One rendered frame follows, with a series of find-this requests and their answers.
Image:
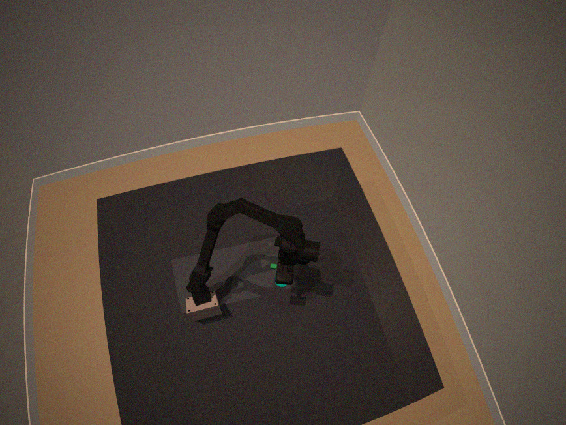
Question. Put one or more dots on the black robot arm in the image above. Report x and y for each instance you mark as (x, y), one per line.
(292, 243)

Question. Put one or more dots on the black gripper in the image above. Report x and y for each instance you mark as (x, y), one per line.
(284, 273)

